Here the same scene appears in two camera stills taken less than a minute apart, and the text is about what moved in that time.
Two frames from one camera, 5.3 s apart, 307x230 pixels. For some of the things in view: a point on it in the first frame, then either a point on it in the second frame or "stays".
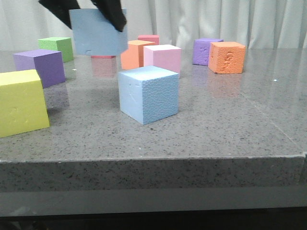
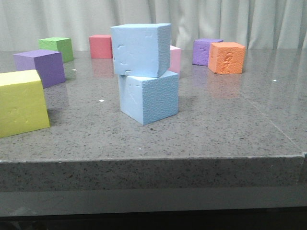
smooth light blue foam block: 94,35 → 141,50
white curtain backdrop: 261,24 stays
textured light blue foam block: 148,94 stays
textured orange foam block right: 226,57 stays
